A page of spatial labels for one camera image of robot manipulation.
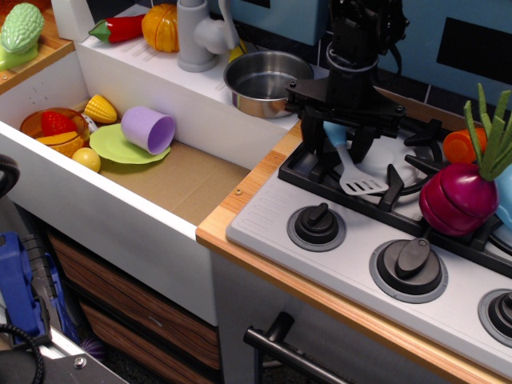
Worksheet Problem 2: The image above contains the purple plastic cup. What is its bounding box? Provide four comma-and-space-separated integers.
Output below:
121, 106, 176, 155

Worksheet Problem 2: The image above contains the right black stove knob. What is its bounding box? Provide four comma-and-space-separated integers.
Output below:
478, 289, 511, 348

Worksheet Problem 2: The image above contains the green toy bitter gourd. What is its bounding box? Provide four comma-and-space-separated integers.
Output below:
1, 2, 45, 71

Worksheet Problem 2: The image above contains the lower wooden drawer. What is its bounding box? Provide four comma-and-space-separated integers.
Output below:
81, 302, 222, 383

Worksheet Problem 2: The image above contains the red toy strawberry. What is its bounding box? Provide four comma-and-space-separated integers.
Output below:
41, 111, 77, 137

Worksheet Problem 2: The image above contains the black stove knob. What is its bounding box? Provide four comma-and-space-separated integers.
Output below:
369, 238, 448, 304
286, 202, 346, 253
478, 289, 511, 348

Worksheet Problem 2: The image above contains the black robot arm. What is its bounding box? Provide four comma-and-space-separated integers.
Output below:
286, 1, 409, 160

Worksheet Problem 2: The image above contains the green plastic plate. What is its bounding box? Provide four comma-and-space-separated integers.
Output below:
90, 123, 170, 165

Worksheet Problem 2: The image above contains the middle black stove knob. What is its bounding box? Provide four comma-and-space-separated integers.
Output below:
369, 238, 448, 304

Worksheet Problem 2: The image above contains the yellow toy corn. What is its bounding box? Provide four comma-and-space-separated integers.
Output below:
84, 94, 118, 124

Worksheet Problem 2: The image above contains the purple toy beet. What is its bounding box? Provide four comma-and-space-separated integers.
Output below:
419, 84, 511, 237

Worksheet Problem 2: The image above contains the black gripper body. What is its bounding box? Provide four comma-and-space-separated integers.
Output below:
286, 78, 406, 128

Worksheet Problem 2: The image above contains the black cable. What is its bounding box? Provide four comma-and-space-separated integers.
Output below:
0, 322, 46, 384

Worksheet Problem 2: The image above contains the orange transparent bowl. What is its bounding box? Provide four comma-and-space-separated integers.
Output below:
20, 108, 90, 158

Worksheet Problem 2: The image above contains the black stove grate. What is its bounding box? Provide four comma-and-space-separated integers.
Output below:
278, 118, 511, 278

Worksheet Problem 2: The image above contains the orange toy carrot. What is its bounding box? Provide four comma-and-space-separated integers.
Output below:
442, 130, 477, 163

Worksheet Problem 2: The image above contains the wooden drawer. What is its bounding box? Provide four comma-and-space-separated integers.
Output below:
81, 302, 222, 383
46, 231, 222, 371

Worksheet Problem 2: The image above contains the blue handled grey spatula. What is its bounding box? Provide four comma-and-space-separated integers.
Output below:
323, 122, 388, 196

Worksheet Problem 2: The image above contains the yellow toy banana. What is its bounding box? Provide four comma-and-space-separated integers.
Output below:
228, 40, 248, 63

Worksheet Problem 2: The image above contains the left black stove knob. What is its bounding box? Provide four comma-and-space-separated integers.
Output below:
286, 202, 346, 253

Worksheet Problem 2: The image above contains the red toy chili pepper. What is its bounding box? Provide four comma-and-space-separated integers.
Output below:
89, 14, 145, 44

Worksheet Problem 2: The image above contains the blue clamp tool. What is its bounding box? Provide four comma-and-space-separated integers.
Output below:
1, 232, 80, 344

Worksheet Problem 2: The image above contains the grey toy faucet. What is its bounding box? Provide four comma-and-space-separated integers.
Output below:
177, 0, 239, 73

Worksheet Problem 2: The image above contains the upper wooden drawer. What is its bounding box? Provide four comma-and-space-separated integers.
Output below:
46, 231, 222, 371

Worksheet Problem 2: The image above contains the black oven door handle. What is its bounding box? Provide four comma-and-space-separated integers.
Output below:
243, 312, 349, 383

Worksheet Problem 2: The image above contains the orange toy pumpkin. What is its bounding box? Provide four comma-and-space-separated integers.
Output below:
142, 3, 179, 53

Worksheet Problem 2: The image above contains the yellow toy lemon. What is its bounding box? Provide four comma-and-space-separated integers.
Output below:
72, 147, 101, 172

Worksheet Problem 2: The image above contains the orange toy fruit slice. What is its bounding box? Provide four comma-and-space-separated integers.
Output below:
36, 132, 79, 146

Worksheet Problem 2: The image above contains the white box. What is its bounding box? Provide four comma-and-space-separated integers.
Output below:
50, 0, 95, 42

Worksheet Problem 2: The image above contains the stainless steel pan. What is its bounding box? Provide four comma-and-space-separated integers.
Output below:
223, 50, 314, 118

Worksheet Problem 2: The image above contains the light blue toy pot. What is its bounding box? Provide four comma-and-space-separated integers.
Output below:
495, 165, 512, 230

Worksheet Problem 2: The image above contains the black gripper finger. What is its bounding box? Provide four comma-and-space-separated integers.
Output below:
301, 115, 326, 159
351, 126, 382, 163

